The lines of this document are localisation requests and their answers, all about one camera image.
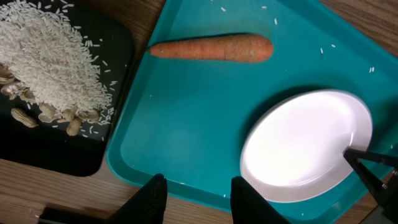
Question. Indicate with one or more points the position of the peanuts pile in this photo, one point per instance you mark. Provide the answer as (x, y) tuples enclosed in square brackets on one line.
[(13, 88)]

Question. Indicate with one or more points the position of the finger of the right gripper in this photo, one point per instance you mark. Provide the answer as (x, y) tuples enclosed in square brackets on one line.
[(384, 194)]

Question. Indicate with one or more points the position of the rice pile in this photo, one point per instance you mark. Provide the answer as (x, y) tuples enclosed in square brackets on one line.
[(50, 56)]

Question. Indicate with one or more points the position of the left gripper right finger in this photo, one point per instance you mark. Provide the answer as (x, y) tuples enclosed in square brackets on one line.
[(249, 207)]

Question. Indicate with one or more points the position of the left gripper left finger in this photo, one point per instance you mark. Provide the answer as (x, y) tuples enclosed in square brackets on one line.
[(147, 206)]

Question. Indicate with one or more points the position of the orange carrot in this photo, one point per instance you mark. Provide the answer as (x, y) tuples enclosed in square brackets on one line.
[(247, 48)]

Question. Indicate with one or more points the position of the black plastic tray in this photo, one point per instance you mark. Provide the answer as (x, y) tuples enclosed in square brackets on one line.
[(48, 146)]

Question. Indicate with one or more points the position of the white plate with food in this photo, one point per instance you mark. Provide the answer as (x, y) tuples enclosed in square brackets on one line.
[(294, 152)]

